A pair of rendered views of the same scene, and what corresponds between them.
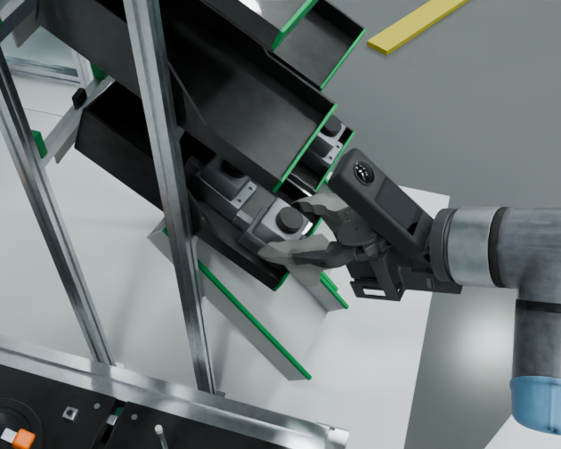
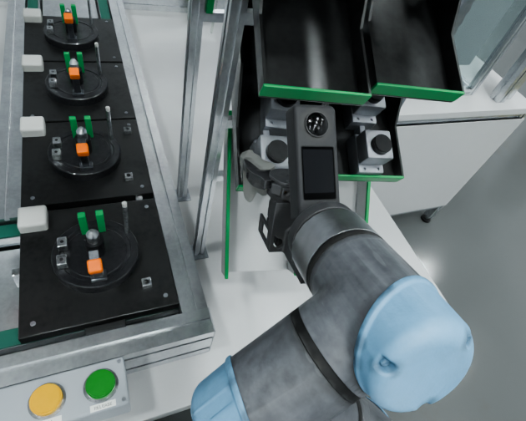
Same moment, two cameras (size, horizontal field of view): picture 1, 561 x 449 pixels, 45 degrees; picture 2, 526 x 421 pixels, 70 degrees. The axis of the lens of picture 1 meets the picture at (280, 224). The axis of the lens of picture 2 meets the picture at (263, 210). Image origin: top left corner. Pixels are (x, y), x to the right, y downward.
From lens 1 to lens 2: 0.39 m
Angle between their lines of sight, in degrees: 25
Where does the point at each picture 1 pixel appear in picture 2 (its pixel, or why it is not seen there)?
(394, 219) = (301, 174)
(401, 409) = not seen: hidden behind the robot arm
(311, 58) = (401, 74)
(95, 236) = not seen: hidden behind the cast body
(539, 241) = (356, 269)
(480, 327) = not seen: outside the picture
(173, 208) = (220, 78)
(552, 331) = (278, 347)
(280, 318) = (253, 236)
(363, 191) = (300, 132)
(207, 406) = (179, 240)
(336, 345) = (285, 302)
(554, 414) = (204, 408)
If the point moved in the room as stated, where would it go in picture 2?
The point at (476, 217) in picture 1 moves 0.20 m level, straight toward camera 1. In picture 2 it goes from (348, 220) to (84, 234)
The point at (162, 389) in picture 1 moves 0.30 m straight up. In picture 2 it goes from (174, 212) to (182, 85)
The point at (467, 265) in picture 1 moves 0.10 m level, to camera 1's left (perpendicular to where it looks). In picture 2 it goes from (302, 246) to (236, 169)
